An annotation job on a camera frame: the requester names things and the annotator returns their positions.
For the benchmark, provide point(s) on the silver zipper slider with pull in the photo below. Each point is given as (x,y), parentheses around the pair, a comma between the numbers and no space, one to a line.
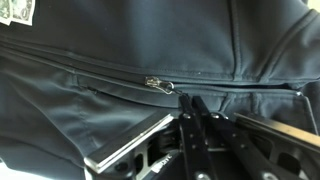
(160,83)

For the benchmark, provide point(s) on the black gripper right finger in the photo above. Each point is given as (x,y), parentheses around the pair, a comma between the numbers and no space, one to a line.
(233,146)

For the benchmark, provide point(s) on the one dollar bill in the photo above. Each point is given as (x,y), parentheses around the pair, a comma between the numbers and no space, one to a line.
(20,11)

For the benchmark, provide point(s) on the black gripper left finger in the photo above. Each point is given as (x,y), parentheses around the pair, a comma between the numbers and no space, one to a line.
(190,140)

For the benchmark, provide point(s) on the black fabric bag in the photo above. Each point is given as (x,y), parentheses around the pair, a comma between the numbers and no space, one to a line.
(150,43)

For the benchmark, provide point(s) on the white paper sheet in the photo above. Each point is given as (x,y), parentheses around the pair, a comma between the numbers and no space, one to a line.
(30,174)

